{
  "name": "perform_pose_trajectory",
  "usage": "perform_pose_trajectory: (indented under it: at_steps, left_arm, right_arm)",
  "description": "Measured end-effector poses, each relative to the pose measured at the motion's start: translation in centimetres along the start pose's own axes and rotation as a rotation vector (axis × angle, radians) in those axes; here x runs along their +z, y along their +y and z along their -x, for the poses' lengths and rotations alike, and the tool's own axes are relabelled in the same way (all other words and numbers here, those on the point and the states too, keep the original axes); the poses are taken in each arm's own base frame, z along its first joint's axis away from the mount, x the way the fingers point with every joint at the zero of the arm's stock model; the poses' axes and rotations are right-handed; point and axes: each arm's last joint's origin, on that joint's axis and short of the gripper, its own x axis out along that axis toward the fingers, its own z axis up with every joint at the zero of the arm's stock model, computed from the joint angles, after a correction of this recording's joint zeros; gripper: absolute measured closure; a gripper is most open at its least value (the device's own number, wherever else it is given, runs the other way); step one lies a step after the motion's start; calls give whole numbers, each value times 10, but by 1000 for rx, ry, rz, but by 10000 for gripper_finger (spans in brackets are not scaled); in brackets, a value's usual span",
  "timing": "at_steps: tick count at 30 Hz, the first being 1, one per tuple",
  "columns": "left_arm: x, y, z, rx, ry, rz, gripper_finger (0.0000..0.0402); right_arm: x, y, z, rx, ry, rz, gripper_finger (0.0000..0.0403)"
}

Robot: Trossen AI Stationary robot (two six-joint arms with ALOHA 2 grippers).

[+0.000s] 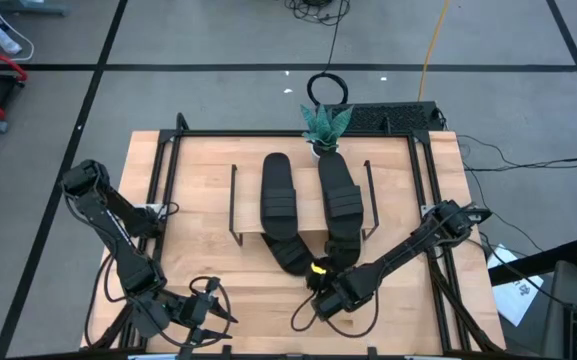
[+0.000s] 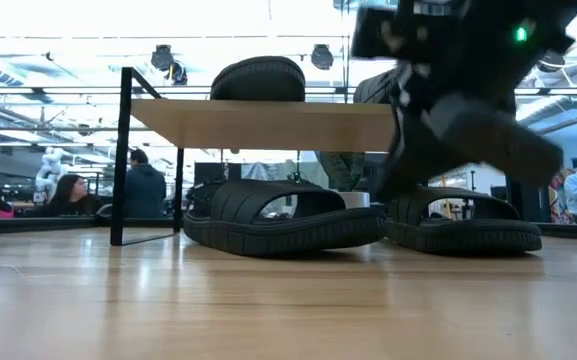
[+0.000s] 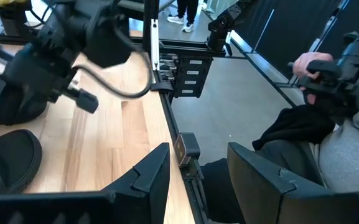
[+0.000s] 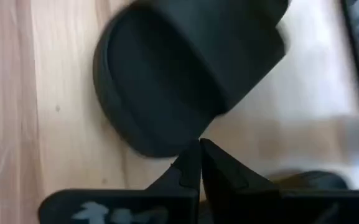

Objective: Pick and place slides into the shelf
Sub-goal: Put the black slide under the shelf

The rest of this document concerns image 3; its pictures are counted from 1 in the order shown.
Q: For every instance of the black aluminium table frame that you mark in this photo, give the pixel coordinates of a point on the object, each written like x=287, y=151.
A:
x=191, y=48

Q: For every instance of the black partition panel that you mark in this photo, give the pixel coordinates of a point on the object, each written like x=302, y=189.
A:
x=291, y=28

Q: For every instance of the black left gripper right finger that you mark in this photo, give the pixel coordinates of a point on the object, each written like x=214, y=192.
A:
x=260, y=193

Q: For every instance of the person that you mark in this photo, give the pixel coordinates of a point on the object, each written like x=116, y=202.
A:
x=187, y=7
x=347, y=149

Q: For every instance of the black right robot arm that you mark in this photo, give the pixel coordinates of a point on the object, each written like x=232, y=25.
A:
x=104, y=31

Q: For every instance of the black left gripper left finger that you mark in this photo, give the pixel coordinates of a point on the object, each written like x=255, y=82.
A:
x=148, y=186

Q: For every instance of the small black silver-faced camera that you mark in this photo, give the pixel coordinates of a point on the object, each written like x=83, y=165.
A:
x=191, y=146

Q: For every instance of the person's hand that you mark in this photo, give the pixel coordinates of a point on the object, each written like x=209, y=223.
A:
x=306, y=63

